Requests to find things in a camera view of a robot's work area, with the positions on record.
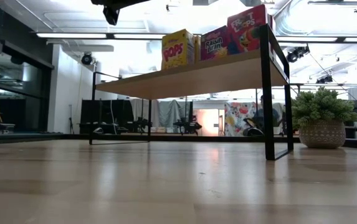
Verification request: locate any black partition panel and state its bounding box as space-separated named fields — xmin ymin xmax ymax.
xmin=80 ymin=99 xmax=135 ymax=134

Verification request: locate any round green potted plant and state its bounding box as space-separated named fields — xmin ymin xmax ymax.
xmin=291 ymin=86 xmax=357 ymax=149

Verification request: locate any round black hanging speaker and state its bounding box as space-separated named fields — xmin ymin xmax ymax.
xmin=80 ymin=52 xmax=93 ymax=66

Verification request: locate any black metal rig frame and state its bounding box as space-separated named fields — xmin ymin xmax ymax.
xmin=0 ymin=132 xmax=357 ymax=150

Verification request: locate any person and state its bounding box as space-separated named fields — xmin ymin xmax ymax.
xmin=252 ymin=95 xmax=283 ymax=135

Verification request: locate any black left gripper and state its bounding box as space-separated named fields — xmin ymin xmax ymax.
xmin=90 ymin=0 xmax=151 ymax=26

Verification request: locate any thin black tripod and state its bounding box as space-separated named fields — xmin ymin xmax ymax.
xmin=67 ymin=104 xmax=75 ymax=134

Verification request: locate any grey hanging cloth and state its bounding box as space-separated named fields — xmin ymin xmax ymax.
xmin=158 ymin=99 xmax=187 ymax=129

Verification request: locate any white hanging cloth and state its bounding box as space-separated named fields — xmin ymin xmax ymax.
xmin=130 ymin=98 xmax=160 ymax=128

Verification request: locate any purple Raisin Bran cereal box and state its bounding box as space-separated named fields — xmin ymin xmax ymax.
xmin=200 ymin=25 xmax=229 ymax=62

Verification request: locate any orange lit panel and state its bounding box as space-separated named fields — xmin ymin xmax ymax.
xmin=193 ymin=108 xmax=226 ymax=137

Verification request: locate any floral patterned cloth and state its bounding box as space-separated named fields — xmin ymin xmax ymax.
xmin=224 ymin=101 xmax=259 ymax=137

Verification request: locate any black track fixture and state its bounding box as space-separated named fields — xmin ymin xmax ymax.
xmin=307 ymin=0 xmax=357 ymax=13

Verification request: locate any red Froot Loops cereal box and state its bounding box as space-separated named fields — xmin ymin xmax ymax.
xmin=227 ymin=4 xmax=268 ymax=55

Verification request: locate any black track spotlight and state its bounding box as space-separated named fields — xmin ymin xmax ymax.
xmin=315 ymin=74 xmax=334 ymax=85
xmin=285 ymin=45 xmax=310 ymax=64

